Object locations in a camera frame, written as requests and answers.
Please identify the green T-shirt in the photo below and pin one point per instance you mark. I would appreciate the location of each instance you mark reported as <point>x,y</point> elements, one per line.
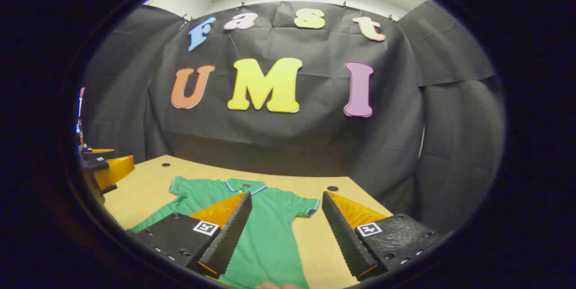
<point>270,235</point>

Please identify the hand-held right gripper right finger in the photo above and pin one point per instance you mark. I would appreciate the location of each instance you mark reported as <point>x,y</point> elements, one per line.
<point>344,235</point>

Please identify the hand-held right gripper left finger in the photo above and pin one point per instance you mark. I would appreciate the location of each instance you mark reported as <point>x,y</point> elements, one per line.
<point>229,235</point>

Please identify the black backdrop cloth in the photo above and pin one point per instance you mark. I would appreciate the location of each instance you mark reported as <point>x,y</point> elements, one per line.
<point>315,136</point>

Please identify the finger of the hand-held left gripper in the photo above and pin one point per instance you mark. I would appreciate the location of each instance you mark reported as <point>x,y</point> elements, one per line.
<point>112,169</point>
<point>96,153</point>

